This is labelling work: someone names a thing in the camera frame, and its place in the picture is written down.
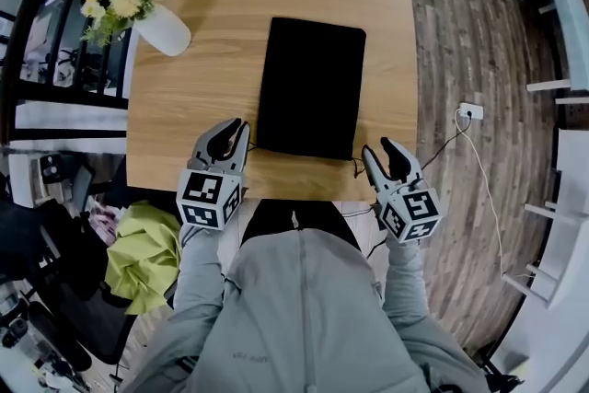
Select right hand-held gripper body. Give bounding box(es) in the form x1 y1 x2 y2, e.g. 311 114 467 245
375 179 444 244

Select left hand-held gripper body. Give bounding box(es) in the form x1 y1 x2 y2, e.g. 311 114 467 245
176 159 246 232

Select black drawstring bag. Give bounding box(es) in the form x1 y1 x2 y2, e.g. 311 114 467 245
248 17 368 179

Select person's right forearm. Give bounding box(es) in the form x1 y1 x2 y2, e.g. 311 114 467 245
381 234 432 318

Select person's left forearm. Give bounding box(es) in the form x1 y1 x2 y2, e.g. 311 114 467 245
177 223 226 318

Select person's legs in black trousers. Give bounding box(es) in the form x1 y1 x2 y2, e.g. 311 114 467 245
241 200 363 252

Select white power strip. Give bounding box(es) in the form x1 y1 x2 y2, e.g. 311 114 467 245
458 102 485 121

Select yellow-green cloth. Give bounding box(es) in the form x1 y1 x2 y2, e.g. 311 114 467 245
104 200 183 317

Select pink patterned cloth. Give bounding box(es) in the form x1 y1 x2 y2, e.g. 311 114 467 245
89 202 123 245

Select black metal railing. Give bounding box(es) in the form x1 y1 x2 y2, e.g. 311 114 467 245
0 0 179 144

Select small black device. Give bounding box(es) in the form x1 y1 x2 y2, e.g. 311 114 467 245
39 154 65 185

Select person's grey jacket torso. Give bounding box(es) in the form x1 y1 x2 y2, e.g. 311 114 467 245
121 227 491 393

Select white desk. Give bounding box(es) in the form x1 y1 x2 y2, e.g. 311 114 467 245
501 128 589 309

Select black mesh office chair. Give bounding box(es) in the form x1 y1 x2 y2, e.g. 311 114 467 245
0 197 180 367

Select long white table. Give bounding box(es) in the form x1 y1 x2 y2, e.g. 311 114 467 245
505 0 589 105

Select white cable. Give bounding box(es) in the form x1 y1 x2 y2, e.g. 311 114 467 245
454 108 535 280

